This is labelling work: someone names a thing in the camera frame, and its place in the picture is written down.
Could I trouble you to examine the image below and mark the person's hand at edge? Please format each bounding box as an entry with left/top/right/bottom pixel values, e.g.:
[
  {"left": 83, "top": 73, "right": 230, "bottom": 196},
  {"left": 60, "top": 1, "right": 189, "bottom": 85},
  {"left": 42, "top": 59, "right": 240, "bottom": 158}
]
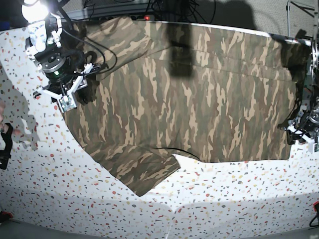
[{"left": 0, "top": 100, "right": 21, "bottom": 135}]

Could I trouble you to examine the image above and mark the black strap device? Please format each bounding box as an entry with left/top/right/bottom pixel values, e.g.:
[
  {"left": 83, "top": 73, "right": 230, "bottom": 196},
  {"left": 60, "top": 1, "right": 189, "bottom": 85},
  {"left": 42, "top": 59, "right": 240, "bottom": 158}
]
[{"left": 0, "top": 123, "right": 13, "bottom": 170}]

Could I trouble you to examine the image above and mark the red clamp right corner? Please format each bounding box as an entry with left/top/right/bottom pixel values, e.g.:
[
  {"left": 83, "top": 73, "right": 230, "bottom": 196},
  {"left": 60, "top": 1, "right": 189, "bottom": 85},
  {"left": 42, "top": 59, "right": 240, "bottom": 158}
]
[{"left": 313, "top": 201, "right": 319, "bottom": 213}]

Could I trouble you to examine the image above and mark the white metal stand frame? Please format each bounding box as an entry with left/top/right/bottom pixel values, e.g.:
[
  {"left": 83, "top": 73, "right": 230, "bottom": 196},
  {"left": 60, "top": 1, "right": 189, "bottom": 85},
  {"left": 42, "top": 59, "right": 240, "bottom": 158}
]
[{"left": 286, "top": 0, "right": 315, "bottom": 40}]

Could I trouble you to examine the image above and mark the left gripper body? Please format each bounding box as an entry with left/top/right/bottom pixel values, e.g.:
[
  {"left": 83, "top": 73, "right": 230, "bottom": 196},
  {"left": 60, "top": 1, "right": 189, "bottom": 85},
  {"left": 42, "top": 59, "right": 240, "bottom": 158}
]
[{"left": 285, "top": 110, "right": 319, "bottom": 152}]

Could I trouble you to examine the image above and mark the red clamp corner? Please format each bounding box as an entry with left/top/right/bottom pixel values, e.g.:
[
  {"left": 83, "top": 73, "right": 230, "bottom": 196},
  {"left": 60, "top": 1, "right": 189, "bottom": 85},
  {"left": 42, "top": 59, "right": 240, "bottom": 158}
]
[
  {"left": 313, "top": 201, "right": 319, "bottom": 213},
  {"left": 0, "top": 211, "right": 12, "bottom": 223}
]

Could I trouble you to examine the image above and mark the black power strip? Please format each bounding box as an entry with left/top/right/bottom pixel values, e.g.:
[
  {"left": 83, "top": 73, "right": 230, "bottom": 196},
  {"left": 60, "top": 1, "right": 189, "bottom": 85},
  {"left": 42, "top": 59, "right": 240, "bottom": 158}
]
[{"left": 97, "top": 14, "right": 156, "bottom": 21}]

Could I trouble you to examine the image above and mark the camouflage T-shirt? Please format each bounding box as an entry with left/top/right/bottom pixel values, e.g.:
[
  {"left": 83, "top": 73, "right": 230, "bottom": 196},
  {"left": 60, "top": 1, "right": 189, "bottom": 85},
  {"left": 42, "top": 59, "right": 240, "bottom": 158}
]
[{"left": 64, "top": 17, "right": 310, "bottom": 196}]

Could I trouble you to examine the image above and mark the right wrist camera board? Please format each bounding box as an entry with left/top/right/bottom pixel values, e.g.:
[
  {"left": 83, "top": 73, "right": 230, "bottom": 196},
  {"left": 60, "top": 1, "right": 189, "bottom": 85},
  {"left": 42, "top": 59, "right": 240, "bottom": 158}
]
[{"left": 58, "top": 95, "right": 77, "bottom": 113}]

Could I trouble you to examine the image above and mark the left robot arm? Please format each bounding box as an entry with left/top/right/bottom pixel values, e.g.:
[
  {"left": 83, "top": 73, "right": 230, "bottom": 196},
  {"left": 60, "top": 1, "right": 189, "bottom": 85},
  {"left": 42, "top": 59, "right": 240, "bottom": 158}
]
[{"left": 286, "top": 10, "right": 319, "bottom": 153}]

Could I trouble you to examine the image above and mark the red clamp left corner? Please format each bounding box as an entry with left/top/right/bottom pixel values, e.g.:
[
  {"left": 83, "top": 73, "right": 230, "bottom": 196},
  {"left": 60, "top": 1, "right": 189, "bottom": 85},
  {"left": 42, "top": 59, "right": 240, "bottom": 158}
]
[{"left": 0, "top": 211, "right": 12, "bottom": 223}]

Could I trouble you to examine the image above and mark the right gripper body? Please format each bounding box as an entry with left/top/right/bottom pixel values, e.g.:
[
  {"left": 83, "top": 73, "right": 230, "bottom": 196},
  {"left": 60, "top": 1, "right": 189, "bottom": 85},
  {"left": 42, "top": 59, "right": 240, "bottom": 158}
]
[{"left": 33, "top": 57, "right": 100, "bottom": 108}]

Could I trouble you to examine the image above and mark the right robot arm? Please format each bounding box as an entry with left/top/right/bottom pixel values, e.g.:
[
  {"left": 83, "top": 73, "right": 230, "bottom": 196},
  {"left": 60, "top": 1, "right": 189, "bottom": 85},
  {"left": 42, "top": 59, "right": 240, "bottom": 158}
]
[{"left": 21, "top": 0, "right": 101, "bottom": 113}]

